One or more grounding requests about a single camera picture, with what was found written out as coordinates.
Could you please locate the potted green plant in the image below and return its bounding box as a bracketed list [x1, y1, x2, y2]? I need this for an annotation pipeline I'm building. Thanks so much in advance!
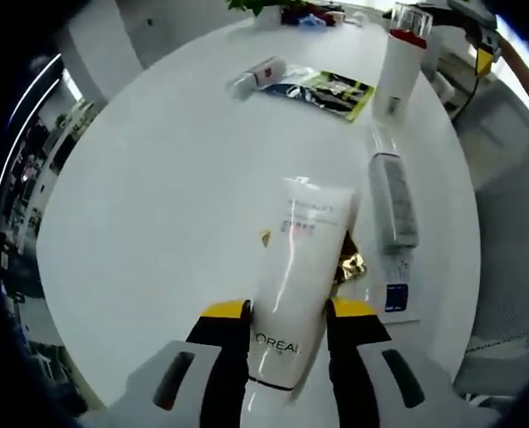
[227, 0, 285, 29]

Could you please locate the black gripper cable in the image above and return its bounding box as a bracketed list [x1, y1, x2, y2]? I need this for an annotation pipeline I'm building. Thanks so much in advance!
[450, 73, 486, 122]

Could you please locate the dark green skincare sachet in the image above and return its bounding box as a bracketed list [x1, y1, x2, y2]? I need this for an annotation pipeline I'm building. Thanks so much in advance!
[258, 65, 376, 125]

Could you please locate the small skincare bottle red label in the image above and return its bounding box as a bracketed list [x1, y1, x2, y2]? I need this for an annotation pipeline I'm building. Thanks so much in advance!
[225, 56, 288, 98]

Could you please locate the red cloth bundle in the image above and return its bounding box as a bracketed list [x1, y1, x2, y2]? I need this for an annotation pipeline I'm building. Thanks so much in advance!
[280, 4, 336, 27]

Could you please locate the white skincare bottle red collar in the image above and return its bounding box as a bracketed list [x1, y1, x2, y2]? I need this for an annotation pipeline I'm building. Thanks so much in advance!
[373, 1, 434, 120]

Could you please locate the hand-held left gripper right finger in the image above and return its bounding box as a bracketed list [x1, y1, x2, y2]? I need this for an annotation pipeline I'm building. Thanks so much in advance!
[325, 297, 453, 428]

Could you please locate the white skincare tube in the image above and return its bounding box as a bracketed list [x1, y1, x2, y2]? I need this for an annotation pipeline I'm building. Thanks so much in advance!
[239, 176, 355, 428]

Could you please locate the slim skincare bottle clear cap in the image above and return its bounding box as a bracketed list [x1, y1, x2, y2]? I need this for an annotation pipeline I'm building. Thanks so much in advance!
[367, 128, 421, 256]

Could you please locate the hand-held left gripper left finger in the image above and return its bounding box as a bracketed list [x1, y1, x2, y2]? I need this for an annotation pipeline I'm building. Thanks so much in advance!
[123, 299, 252, 428]

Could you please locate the white mesh chair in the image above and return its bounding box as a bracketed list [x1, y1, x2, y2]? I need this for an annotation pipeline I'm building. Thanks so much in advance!
[424, 26, 529, 402]

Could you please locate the gold skincare sachet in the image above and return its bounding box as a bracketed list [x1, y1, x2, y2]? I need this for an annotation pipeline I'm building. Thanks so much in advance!
[333, 230, 368, 292]

